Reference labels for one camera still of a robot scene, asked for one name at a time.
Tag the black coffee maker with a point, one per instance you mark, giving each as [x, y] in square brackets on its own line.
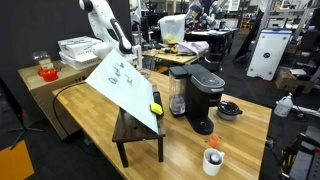
[203, 96]

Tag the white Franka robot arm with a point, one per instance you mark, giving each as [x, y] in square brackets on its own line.
[106, 23]

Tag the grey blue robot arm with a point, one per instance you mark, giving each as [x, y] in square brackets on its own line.
[205, 16]

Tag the grey tape roll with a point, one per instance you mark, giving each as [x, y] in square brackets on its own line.
[144, 74]

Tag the wooden desk with white legs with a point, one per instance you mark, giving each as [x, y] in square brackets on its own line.
[180, 59]

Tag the white paper sign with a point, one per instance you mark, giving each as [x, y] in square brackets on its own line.
[123, 86]

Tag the yellow black hand tools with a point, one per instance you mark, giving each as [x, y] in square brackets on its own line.
[168, 50]

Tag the small dark wooden table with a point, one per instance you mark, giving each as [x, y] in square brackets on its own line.
[133, 128]

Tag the purple cloth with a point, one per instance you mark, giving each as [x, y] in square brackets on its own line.
[191, 47]

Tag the clear plastic storage bin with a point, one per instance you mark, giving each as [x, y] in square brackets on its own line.
[172, 28]

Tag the grey pot with black lid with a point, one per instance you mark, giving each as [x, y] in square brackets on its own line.
[228, 109]

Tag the small orange cup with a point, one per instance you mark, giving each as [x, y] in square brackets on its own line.
[214, 140]

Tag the flat white box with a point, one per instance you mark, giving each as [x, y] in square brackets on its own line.
[78, 45]
[80, 61]

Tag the grey metal ball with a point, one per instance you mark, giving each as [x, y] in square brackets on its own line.
[215, 158]

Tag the white mug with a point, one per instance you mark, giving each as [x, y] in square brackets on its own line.
[210, 168]

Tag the red bowl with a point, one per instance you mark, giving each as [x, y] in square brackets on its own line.
[49, 74]

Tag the white panel with blue logo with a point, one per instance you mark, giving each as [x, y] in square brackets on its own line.
[268, 55]

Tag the large cardboard box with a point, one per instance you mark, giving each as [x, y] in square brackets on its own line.
[43, 93]

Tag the clear plastic bag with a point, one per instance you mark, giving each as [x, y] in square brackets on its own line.
[43, 60]

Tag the white plastic jug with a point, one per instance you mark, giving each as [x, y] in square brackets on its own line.
[283, 106]

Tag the small cardboard box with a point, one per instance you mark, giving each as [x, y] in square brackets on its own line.
[293, 83]

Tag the black metal rack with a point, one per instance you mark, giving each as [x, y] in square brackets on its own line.
[305, 160]

